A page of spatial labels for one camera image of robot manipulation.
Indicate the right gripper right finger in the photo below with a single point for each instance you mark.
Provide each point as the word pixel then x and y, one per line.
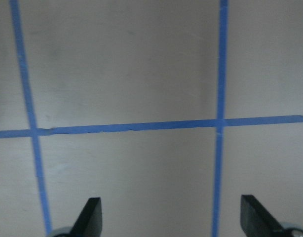
pixel 256 221

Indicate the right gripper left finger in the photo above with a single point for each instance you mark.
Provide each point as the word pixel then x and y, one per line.
pixel 90 221

